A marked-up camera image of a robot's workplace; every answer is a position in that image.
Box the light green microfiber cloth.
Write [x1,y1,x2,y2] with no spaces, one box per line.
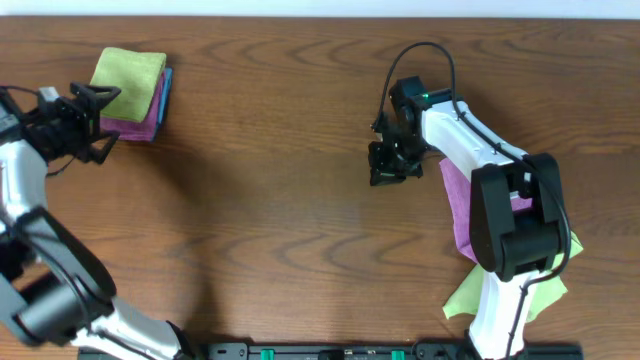
[90,47,167,123]

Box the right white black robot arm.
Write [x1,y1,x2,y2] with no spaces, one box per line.
[368,76,571,359]

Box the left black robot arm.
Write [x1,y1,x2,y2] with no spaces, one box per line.
[1,82,202,360]

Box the folded pink cloth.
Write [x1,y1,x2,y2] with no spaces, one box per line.
[100,74,165,142]

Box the folded blue cloth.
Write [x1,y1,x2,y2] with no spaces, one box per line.
[151,67,174,142]

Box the crumpled purple cloth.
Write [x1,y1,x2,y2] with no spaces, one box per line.
[439,157,534,264]

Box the right green clamp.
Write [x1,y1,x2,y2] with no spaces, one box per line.
[391,350,405,360]

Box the green clamp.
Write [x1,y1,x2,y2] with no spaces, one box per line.
[391,350,405,360]
[260,349,275,360]

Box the left green clamp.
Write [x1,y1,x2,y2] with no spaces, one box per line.
[260,349,275,360]

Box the right black cable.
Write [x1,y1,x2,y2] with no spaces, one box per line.
[370,41,573,360]

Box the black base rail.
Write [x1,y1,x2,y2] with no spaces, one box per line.
[77,341,584,360]

